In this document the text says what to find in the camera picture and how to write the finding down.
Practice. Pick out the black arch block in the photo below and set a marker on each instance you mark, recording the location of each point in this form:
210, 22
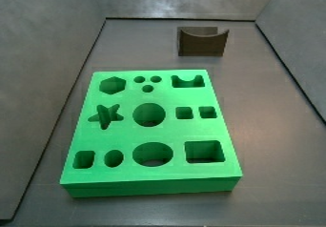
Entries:
200, 41

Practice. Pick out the green shape sorter board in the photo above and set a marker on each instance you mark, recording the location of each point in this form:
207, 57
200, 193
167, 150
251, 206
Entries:
150, 137

